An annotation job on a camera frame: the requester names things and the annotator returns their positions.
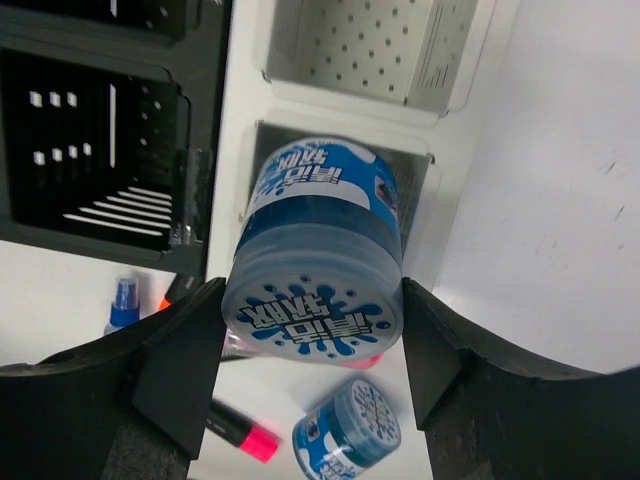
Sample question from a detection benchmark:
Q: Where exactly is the white organizer container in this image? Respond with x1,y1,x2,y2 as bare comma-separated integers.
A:
206,1,520,289

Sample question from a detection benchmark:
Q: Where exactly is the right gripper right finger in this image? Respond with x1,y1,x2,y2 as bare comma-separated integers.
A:
403,279,639,479

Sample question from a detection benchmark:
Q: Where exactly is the black organizer container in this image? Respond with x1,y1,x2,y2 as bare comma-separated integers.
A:
1,1,232,275

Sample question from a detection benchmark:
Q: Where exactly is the clear spray bottle blue cap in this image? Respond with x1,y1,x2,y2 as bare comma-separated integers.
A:
103,274,140,336

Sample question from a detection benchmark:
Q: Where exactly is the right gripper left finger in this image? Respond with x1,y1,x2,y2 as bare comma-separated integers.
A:
1,278,226,479

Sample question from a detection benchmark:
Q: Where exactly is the pink cylindrical tube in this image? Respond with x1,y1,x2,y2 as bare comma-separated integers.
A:
221,329,383,370

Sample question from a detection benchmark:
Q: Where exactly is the orange highlighter marker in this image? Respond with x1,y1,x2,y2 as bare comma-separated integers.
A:
158,274,198,311

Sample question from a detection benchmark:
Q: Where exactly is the blue slime jar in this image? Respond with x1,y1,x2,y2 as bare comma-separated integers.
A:
221,136,404,365
292,377,402,479

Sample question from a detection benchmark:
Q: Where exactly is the pink highlighter marker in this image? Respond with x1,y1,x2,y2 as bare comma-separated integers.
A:
206,398,280,464

